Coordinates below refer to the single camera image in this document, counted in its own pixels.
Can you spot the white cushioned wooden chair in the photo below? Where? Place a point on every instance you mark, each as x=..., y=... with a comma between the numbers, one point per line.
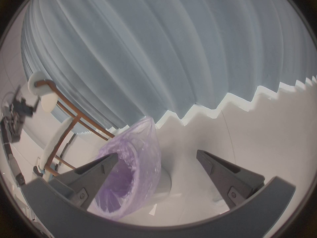
x=48, y=102

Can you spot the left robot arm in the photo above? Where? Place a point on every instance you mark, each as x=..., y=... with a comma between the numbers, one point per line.
x=13, y=130

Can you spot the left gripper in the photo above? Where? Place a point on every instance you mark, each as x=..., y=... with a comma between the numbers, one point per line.
x=24, y=108

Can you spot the purple plastic bag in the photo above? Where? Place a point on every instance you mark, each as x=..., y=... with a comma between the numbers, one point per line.
x=138, y=157

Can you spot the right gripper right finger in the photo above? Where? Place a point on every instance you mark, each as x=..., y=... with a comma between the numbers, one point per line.
x=237, y=185

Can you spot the white trash bin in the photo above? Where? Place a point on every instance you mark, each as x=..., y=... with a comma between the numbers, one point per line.
x=164, y=185

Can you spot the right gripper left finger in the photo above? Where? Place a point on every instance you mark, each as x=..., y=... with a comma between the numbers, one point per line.
x=79, y=185

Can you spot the pale blue curtain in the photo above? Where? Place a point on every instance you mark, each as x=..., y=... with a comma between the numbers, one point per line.
x=148, y=46

